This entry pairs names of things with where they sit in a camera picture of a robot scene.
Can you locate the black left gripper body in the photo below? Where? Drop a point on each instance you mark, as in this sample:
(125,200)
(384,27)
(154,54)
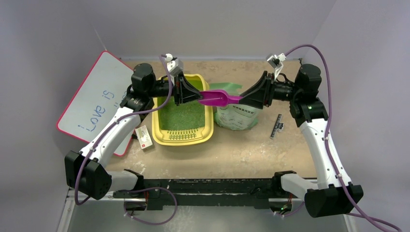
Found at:
(178,89)

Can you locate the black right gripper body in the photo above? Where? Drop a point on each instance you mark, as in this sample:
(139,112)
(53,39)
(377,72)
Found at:
(268,90)

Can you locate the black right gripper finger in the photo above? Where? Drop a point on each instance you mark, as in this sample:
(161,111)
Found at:
(254,101)
(257,91)

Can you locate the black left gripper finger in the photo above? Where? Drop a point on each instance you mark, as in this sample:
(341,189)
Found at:
(191,85)
(191,97)

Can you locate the magenta plastic litter scoop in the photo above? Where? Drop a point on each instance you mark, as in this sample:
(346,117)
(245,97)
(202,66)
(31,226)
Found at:
(218,98)

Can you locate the green cat litter bag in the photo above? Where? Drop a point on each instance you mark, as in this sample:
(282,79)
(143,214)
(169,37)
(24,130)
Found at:
(234,116)

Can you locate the yellow litter box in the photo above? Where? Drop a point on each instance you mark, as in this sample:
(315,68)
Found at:
(187,124)

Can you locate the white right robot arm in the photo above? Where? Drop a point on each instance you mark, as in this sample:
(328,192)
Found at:
(334,193)

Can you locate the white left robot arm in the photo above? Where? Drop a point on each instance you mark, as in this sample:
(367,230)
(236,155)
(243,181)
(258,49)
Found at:
(85,170)

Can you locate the small white red box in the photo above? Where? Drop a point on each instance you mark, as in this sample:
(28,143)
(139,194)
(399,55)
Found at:
(144,137)

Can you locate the black ruler strip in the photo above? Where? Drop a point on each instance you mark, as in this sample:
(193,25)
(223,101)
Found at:
(278,126)

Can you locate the pink framed whiteboard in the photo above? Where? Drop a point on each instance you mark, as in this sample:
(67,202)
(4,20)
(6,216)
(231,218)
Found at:
(96,101)

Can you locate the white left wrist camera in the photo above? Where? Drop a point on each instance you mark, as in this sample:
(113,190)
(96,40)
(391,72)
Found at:
(174,65)

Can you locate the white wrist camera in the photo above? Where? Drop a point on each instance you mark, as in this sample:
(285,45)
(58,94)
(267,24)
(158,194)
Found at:
(276,61)
(174,65)

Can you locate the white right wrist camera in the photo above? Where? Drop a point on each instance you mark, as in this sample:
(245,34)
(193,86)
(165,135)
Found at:
(276,61)

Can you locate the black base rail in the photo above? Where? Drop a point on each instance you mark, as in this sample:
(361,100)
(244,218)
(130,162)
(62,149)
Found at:
(259,193)

